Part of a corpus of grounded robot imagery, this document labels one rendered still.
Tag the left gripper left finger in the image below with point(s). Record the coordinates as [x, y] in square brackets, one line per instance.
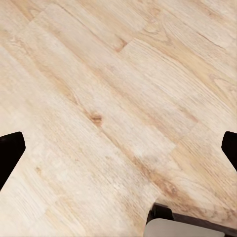
[12, 146]

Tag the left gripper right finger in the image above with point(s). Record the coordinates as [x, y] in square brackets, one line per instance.
[229, 147]

